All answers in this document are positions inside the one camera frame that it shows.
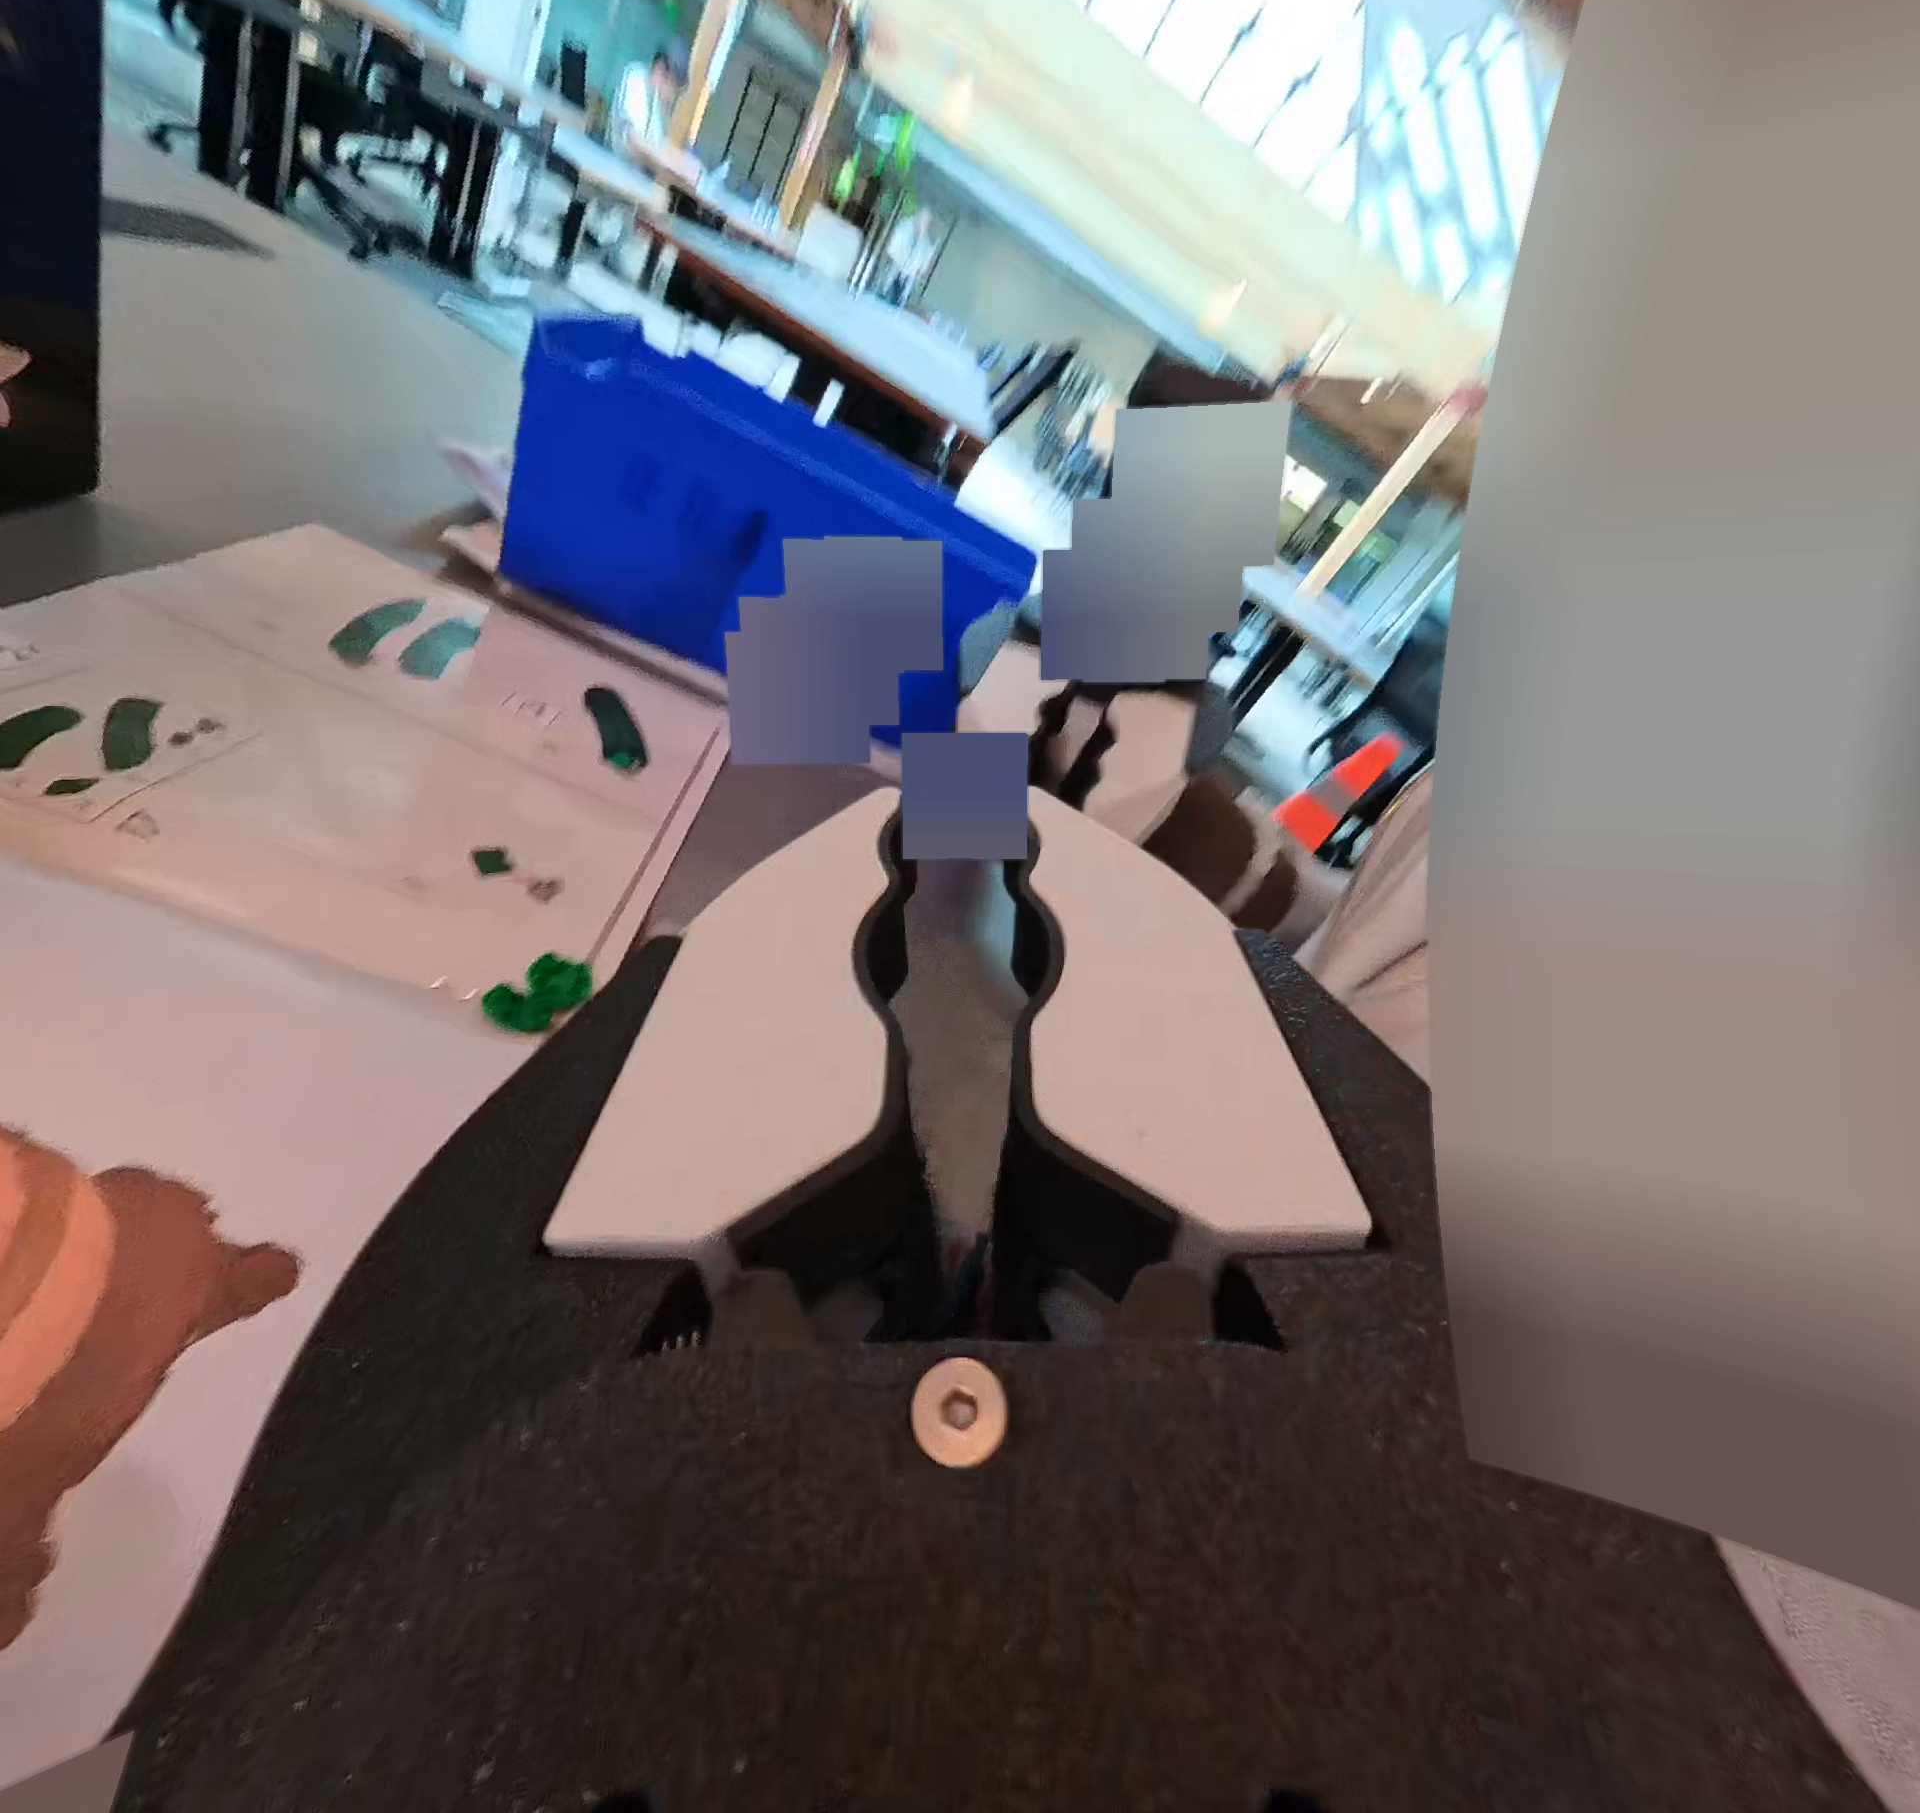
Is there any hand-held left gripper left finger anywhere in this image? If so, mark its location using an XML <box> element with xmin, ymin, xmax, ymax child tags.
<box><xmin>542</xmin><ymin>793</ymin><xmax>908</xmax><ymax>1267</ymax></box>

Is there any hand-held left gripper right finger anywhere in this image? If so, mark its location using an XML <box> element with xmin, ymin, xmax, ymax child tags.
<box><xmin>1011</xmin><ymin>799</ymin><xmax>1375</xmax><ymax>1267</ymax></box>

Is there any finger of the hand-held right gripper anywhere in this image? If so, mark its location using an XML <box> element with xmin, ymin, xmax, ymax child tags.
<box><xmin>1027</xmin><ymin>684</ymin><xmax>1103</xmax><ymax>801</ymax></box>
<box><xmin>1086</xmin><ymin>684</ymin><xmax>1219</xmax><ymax>847</ymax></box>

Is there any person's right forearm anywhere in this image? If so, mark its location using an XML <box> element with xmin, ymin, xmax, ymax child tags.
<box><xmin>1306</xmin><ymin>793</ymin><xmax>1438</xmax><ymax>1012</ymax></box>

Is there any wooden-edged background desk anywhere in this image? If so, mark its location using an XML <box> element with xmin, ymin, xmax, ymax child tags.
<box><xmin>150</xmin><ymin>0</ymin><xmax>662</xmax><ymax>270</ymax></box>
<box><xmin>556</xmin><ymin>126</ymin><xmax>1007</xmax><ymax>442</ymax></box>

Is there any grey desk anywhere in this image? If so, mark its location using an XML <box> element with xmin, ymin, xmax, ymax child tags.
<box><xmin>0</xmin><ymin>134</ymin><xmax>1053</xmax><ymax>1244</ymax></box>

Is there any person's right hand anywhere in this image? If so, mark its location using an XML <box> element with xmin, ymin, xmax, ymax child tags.
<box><xmin>1146</xmin><ymin>776</ymin><xmax>1313</xmax><ymax>937</ymax></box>

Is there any orange traffic cone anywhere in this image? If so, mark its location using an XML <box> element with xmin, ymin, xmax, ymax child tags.
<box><xmin>1278</xmin><ymin>733</ymin><xmax>1406</xmax><ymax>858</ymax></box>

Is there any blue plastic bin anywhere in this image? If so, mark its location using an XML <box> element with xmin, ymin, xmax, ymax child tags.
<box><xmin>496</xmin><ymin>312</ymin><xmax>1040</xmax><ymax>765</ymax></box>

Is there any open instruction booklet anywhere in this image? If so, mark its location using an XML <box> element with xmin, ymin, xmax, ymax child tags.
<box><xmin>0</xmin><ymin>521</ymin><xmax>729</xmax><ymax>1755</ymax></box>

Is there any green hanging plant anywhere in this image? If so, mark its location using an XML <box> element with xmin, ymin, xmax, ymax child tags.
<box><xmin>829</xmin><ymin>110</ymin><xmax>919</xmax><ymax>216</ymax></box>

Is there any white paper sheet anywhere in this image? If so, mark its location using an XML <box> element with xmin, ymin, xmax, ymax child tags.
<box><xmin>435</xmin><ymin>441</ymin><xmax>527</xmax><ymax>600</ymax></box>

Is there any black orchid print set box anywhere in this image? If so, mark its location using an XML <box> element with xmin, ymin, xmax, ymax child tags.
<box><xmin>0</xmin><ymin>0</ymin><xmax>106</xmax><ymax>513</ymax></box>

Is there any dark grey desk cable cover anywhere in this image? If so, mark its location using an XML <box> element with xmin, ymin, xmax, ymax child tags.
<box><xmin>102</xmin><ymin>197</ymin><xmax>249</xmax><ymax>258</ymax></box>

